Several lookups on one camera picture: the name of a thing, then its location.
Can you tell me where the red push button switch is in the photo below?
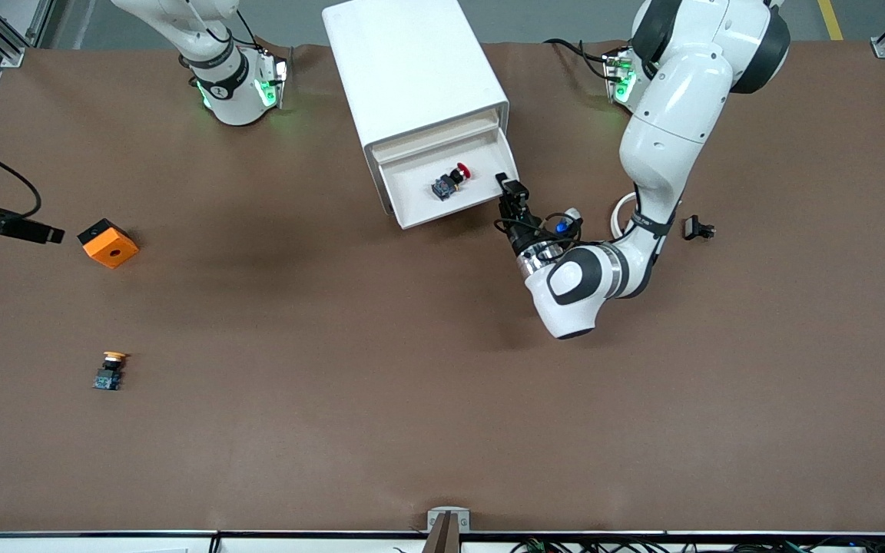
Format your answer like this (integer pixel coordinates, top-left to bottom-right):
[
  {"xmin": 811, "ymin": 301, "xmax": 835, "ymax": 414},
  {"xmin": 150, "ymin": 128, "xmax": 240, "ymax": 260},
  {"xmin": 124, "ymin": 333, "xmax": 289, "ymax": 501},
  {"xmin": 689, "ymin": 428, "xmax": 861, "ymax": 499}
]
[{"xmin": 432, "ymin": 164, "xmax": 472, "ymax": 202}]

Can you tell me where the white plastic tray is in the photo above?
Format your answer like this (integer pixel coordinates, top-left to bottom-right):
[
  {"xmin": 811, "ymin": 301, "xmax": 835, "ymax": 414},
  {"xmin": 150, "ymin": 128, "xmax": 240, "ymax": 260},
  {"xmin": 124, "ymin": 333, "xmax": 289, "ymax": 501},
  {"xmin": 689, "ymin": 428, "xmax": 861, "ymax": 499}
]
[{"xmin": 376, "ymin": 127, "xmax": 521, "ymax": 230}]

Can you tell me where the orange box with hole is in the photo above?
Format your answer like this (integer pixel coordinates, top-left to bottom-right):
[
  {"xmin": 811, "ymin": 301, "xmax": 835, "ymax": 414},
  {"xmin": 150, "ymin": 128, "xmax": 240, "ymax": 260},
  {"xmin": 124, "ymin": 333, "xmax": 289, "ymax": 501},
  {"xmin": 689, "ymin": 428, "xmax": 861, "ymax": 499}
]
[{"xmin": 77, "ymin": 218, "xmax": 140, "ymax": 270}]

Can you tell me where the white curved plastic arc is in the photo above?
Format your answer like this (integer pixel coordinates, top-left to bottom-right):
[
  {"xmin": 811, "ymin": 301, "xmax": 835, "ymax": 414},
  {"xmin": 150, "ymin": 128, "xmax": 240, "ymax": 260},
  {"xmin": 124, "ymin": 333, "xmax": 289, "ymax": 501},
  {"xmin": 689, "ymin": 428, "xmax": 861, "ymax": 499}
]
[{"xmin": 611, "ymin": 192, "xmax": 640, "ymax": 240}]

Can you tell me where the brown table cover sheet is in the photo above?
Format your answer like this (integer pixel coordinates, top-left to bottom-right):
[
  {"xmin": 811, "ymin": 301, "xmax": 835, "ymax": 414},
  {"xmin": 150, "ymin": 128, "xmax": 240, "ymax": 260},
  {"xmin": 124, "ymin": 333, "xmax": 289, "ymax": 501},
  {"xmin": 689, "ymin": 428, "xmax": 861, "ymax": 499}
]
[{"xmin": 0, "ymin": 42, "xmax": 885, "ymax": 535}]

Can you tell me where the black base cable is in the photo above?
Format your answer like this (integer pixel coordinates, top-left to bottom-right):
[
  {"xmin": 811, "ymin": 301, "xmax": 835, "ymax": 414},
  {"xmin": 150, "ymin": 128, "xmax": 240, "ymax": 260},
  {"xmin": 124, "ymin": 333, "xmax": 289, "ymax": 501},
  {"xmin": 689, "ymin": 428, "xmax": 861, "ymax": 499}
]
[
  {"xmin": 544, "ymin": 37, "xmax": 621, "ymax": 82},
  {"xmin": 208, "ymin": 8, "xmax": 294, "ymax": 58}
]

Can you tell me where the yellow push button switch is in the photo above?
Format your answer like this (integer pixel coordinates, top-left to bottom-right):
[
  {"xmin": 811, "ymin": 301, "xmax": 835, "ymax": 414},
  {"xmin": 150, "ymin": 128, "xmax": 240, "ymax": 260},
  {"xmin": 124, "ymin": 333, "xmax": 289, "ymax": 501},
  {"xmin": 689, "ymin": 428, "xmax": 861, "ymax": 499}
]
[{"xmin": 92, "ymin": 351, "xmax": 128, "ymax": 391}]

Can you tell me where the grey metal bracket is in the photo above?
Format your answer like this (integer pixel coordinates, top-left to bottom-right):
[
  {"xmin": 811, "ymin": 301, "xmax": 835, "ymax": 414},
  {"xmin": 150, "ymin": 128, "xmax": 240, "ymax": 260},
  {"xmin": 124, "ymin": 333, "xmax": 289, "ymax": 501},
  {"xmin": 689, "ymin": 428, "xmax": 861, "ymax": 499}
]
[{"xmin": 427, "ymin": 507, "xmax": 471, "ymax": 532}]

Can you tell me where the tangled cable bundle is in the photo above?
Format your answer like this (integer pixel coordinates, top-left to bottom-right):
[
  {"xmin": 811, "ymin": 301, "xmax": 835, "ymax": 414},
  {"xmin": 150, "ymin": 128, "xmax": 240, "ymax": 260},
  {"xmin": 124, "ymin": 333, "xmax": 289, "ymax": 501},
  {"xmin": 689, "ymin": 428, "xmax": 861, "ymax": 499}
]
[{"xmin": 512, "ymin": 538, "xmax": 885, "ymax": 553}]

